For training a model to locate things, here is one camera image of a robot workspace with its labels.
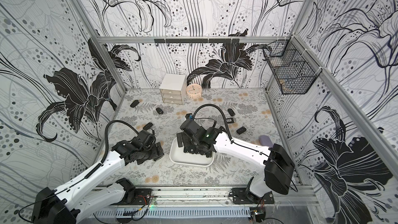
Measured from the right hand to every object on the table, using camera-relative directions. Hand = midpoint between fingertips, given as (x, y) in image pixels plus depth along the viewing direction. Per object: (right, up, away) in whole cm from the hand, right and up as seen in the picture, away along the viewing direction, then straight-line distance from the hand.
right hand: (186, 135), depth 79 cm
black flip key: (-27, +2, +19) cm, 33 cm away
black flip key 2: (+32, 0, +15) cm, 35 cm away
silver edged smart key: (+26, +6, +20) cm, 33 cm away
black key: (-41, +16, +32) cm, 55 cm away
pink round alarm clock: (+1, +26, +36) cm, 44 cm away
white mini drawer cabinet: (-12, +27, +23) cm, 37 cm away
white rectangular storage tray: (-6, -14, +7) cm, 16 cm away
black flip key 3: (+28, +10, +25) cm, 39 cm away
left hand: (-15, -11, +2) cm, 19 cm away
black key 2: (-22, +12, +25) cm, 36 cm away
